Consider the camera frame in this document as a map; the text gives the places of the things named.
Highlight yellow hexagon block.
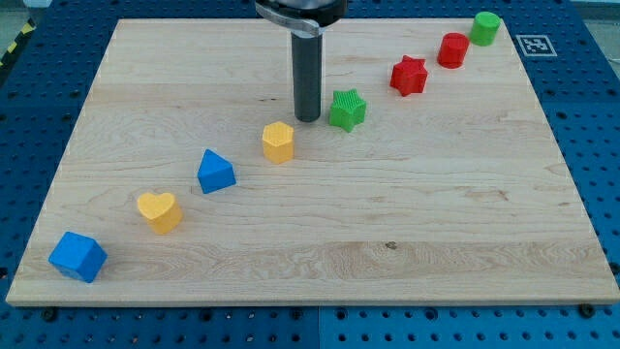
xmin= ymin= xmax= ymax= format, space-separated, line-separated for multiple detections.
xmin=262 ymin=121 xmax=295 ymax=164

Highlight green star block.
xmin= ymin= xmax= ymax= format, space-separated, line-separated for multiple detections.
xmin=328 ymin=89 xmax=367 ymax=133

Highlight blue triangle block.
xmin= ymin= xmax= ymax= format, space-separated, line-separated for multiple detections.
xmin=197 ymin=149 xmax=236 ymax=194

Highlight light wooden board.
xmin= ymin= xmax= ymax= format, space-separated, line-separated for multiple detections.
xmin=7 ymin=18 xmax=619 ymax=307

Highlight dark cylindrical pointer rod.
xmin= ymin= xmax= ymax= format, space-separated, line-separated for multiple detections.
xmin=291 ymin=33 xmax=323 ymax=123

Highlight red star block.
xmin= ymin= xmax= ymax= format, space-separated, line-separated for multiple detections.
xmin=389 ymin=55 xmax=428 ymax=97

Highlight yellow heart block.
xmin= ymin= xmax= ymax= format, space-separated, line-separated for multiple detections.
xmin=137 ymin=193 xmax=183 ymax=235

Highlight red cylinder block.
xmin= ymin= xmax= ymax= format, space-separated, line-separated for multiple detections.
xmin=437 ymin=32 xmax=470 ymax=69

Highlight green cylinder block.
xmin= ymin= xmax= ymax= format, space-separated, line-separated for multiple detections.
xmin=469 ymin=12 xmax=502 ymax=47

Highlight blue cube block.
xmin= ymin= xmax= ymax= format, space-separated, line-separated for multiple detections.
xmin=48 ymin=232 xmax=108 ymax=283

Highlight white fiducial marker tag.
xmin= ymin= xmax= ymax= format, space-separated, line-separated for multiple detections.
xmin=516 ymin=34 xmax=557 ymax=57

